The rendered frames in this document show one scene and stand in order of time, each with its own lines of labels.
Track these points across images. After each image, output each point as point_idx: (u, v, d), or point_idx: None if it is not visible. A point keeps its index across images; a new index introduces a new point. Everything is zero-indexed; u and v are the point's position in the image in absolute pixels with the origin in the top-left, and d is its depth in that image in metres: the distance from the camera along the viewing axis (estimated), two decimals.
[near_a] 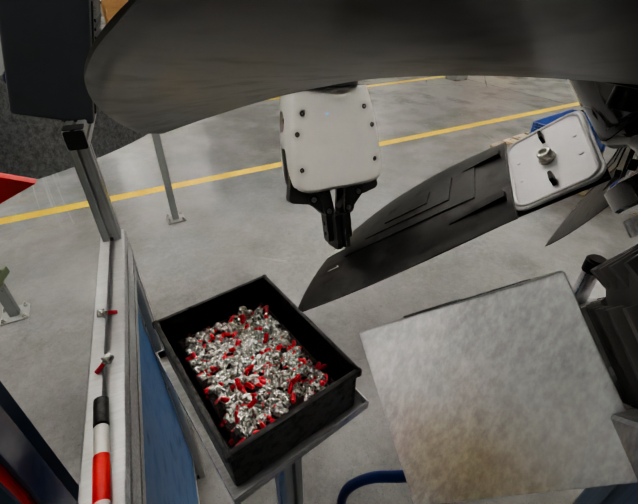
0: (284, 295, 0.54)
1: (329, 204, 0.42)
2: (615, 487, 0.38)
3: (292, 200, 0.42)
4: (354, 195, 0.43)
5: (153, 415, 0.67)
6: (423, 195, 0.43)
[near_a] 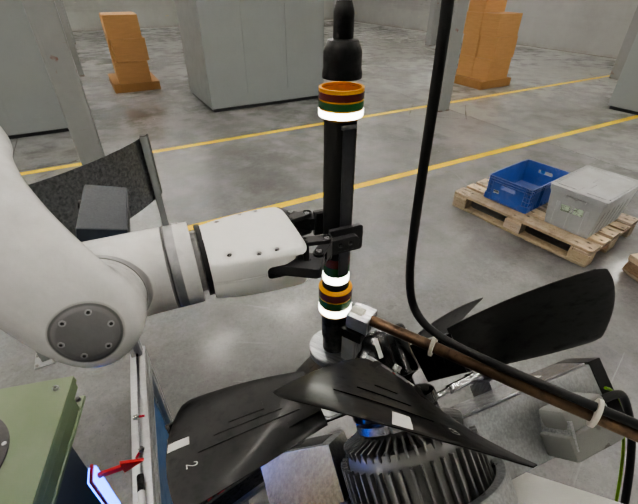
0: None
1: (302, 233, 0.47)
2: None
3: None
4: None
5: (163, 467, 1.07)
6: None
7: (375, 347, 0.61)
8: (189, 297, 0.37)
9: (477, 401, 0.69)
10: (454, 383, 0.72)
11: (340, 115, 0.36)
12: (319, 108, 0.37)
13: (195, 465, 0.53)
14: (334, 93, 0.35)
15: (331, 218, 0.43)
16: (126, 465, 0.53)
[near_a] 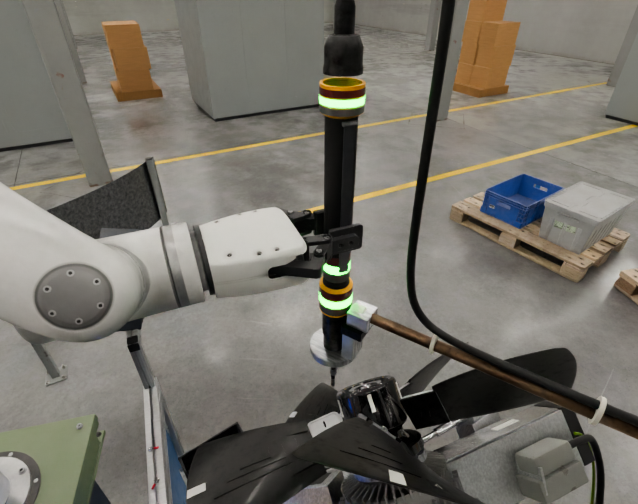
0: None
1: (302, 233, 0.47)
2: None
3: None
4: None
5: (174, 491, 1.15)
6: (430, 370, 0.91)
7: (339, 407, 0.73)
8: (189, 297, 0.37)
9: (460, 444, 0.77)
10: (440, 426, 0.81)
11: (341, 111, 0.36)
12: (320, 104, 0.37)
13: None
14: (335, 88, 0.35)
15: (332, 215, 0.43)
16: None
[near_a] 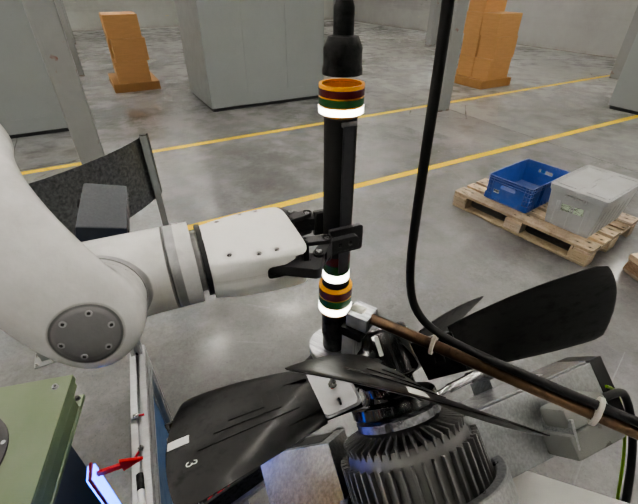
0: None
1: (302, 233, 0.47)
2: None
3: None
4: None
5: (163, 466, 1.07)
6: (441, 325, 0.82)
7: None
8: (189, 297, 0.37)
9: (477, 399, 0.69)
10: (454, 381, 0.72)
11: (340, 112, 0.36)
12: (319, 105, 0.37)
13: None
14: (334, 89, 0.35)
15: (331, 216, 0.43)
16: (125, 463, 0.53)
